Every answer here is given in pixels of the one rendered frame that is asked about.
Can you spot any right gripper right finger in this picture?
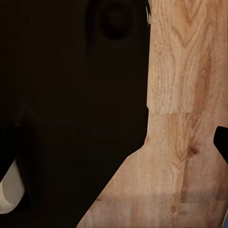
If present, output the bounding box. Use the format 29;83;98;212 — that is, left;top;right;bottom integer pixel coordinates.
213;126;228;163

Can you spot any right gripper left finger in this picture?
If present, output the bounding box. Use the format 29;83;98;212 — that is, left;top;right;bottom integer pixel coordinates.
0;126;24;183

